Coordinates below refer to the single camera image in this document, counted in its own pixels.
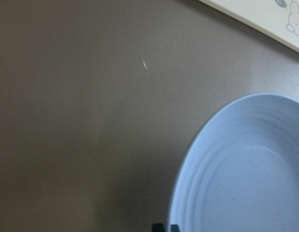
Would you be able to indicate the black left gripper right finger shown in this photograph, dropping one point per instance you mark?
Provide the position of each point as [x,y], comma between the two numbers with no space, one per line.
[174,228]

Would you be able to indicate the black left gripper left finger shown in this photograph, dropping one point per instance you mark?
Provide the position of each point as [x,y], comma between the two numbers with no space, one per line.
[157,227]

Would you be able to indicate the blue plate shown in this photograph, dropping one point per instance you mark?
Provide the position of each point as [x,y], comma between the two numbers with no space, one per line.
[241,171]

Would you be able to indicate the cream rabbit tray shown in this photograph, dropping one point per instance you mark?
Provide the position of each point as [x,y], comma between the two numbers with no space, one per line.
[278,19]

